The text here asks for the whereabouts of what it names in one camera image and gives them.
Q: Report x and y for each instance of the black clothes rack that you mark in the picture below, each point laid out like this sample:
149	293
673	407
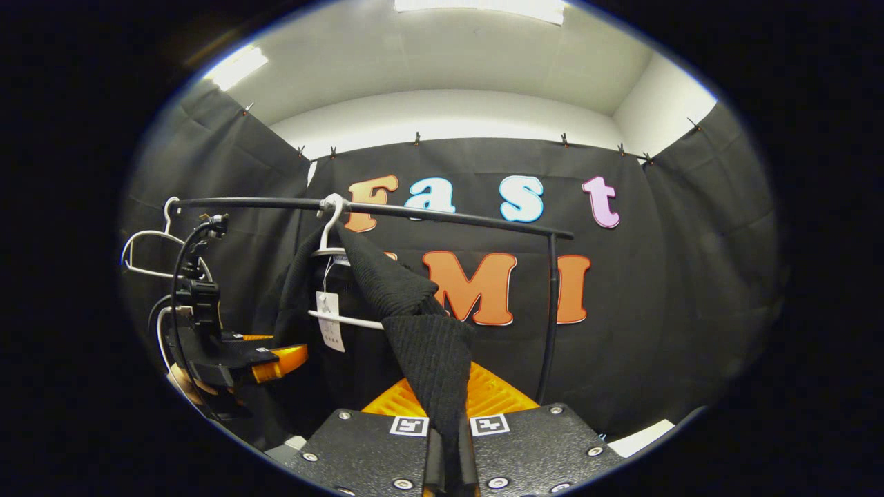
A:
442	215

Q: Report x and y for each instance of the long ceiling light panel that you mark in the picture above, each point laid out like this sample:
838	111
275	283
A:
483	8

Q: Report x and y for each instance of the small ceiling light panel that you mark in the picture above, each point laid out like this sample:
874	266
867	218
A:
235	67

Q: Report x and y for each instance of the black knit garment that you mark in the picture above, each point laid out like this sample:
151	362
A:
414	324

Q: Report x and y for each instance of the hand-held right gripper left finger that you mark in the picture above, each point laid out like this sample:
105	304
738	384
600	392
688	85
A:
366	455

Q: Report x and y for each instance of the row of small backdrop clips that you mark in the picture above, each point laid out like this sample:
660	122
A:
417	139

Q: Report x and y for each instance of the empty white clothes hanger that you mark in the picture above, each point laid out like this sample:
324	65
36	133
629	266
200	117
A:
148	235

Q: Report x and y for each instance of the black backdrop cloth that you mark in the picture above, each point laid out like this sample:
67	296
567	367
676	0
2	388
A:
656	310

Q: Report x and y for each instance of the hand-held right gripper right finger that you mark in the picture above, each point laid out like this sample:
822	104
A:
539	452

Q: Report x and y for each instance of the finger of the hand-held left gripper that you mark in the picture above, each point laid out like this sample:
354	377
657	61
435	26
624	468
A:
248	338
276	362

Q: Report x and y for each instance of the white paper hang tag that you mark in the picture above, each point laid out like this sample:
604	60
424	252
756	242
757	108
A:
331	324

